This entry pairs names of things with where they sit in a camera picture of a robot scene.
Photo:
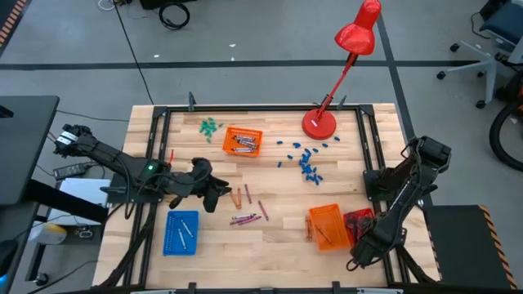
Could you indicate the black aluminium table frame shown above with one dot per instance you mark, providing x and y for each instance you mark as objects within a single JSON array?
[{"x": 261, "y": 108}]

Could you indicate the black power adapter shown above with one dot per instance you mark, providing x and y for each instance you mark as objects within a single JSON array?
[{"x": 71, "y": 171}]

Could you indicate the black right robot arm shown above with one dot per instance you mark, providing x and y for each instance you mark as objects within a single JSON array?
[{"x": 429, "y": 155}]

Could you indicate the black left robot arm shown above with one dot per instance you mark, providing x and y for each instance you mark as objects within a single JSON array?
[{"x": 110, "y": 155}]

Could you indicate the black equipment box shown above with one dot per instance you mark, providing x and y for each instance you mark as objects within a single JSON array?
[{"x": 163, "y": 3}]

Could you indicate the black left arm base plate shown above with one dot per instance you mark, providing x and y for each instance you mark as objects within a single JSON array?
[{"x": 114, "y": 198}]

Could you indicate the red desk lamp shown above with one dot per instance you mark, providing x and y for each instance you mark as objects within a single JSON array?
[{"x": 357, "y": 36}]

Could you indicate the black mat hazard stripe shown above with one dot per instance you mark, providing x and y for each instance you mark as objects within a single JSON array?
[
  {"x": 8, "y": 20},
  {"x": 457, "y": 245}
]

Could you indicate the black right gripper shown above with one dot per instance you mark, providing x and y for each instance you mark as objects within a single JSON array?
[{"x": 376, "y": 245}]

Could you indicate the orange crayon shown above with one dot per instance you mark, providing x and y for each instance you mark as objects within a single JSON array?
[
  {"x": 233, "y": 199},
  {"x": 324, "y": 234},
  {"x": 310, "y": 228},
  {"x": 307, "y": 228},
  {"x": 239, "y": 198}
]

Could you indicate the purple crayon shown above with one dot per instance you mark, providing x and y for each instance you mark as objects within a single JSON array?
[
  {"x": 263, "y": 210},
  {"x": 239, "y": 221},
  {"x": 361, "y": 224},
  {"x": 356, "y": 217},
  {"x": 247, "y": 194},
  {"x": 251, "y": 219}
]

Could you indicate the orange plastic basket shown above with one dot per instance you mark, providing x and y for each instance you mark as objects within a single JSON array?
[
  {"x": 335, "y": 216},
  {"x": 229, "y": 149}
]

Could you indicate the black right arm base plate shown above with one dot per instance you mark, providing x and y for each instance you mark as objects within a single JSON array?
[{"x": 369, "y": 192}]

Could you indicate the office chair white base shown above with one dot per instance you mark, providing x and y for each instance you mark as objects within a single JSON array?
[{"x": 488, "y": 65}]

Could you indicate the red plastic basket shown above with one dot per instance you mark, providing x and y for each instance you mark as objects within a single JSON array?
[{"x": 369, "y": 211}]

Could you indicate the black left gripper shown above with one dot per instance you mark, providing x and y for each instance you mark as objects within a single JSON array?
[{"x": 202, "y": 175}]

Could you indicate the white yellow plastic object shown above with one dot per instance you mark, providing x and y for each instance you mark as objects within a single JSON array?
[{"x": 47, "y": 233}]

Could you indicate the black desk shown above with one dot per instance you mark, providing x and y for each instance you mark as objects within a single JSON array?
[{"x": 24, "y": 143}]

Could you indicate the white box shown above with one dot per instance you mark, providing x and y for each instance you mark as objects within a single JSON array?
[{"x": 81, "y": 192}]

